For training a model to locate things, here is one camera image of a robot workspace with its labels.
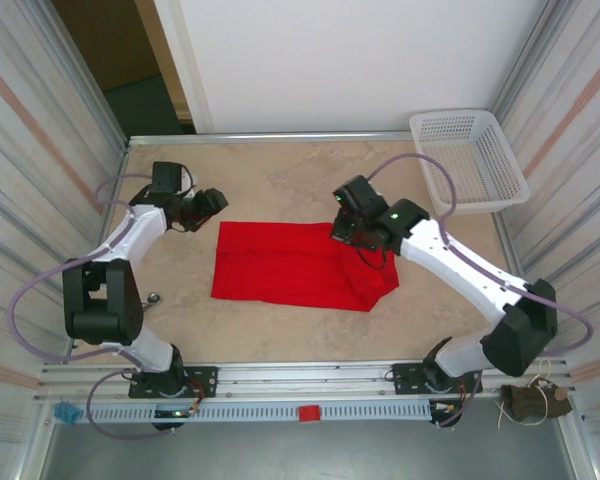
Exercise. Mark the white door frame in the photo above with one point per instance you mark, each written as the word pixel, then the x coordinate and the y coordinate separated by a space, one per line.
pixel 182 75

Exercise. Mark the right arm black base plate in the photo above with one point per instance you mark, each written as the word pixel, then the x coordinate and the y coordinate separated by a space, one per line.
pixel 405 380

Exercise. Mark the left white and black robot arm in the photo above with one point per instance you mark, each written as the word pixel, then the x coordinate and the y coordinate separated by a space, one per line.
pixel 140 232

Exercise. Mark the white perforated plastic basket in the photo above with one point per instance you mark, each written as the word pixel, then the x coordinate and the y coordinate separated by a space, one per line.
pixel 500 160

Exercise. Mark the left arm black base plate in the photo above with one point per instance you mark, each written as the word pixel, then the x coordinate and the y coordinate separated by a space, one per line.
pixel 205 380

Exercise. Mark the aluminium enclosure post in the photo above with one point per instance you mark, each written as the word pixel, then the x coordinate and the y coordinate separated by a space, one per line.
pixel 523 65
pixel 90 75

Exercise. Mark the small red block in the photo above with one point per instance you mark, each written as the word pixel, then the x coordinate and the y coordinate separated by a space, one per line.
pixel 309 414

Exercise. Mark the aluminium mounting rail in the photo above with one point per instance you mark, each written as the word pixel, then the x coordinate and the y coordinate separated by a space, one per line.
pixel 305 376

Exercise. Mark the small circuit board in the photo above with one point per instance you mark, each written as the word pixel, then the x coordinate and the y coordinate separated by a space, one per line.
pixel 445 407
pixel 175 414

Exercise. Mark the small blue block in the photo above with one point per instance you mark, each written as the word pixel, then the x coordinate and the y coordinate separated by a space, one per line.
pixel 66 414

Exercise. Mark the red t-shirt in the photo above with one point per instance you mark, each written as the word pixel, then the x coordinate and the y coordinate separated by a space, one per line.
pixel 280 265

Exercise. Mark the brown cardboard box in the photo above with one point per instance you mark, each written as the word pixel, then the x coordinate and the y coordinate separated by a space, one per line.
pixel 110 45

